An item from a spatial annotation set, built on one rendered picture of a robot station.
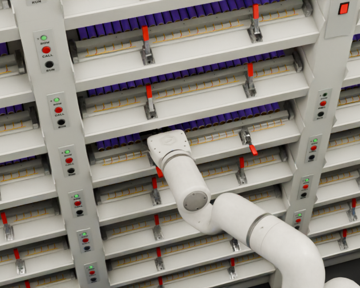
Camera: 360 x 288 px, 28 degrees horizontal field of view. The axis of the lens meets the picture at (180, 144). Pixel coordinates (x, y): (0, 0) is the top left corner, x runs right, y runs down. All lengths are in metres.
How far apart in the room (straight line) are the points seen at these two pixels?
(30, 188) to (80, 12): 0.60
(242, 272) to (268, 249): 1.12
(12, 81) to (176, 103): 0.43
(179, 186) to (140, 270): 0.78
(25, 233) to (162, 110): 0.57
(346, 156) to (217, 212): 0.74
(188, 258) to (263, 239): 0.93
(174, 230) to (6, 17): 1.01
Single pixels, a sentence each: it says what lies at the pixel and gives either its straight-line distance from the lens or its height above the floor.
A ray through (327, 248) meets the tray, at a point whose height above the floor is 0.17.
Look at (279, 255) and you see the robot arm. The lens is 1.52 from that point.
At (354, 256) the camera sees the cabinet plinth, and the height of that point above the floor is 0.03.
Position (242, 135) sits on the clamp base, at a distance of 2.01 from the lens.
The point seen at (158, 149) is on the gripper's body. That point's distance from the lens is 1.83.
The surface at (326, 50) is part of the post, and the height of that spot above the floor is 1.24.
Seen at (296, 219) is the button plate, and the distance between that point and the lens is 2.42.
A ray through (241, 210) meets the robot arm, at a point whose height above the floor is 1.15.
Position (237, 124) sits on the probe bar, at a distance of 2.01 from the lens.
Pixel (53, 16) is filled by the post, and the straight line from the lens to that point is 1.53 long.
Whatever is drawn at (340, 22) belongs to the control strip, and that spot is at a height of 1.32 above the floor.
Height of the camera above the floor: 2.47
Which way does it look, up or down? 50 degrees down
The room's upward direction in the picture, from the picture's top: 1 degrees counter-clockwise
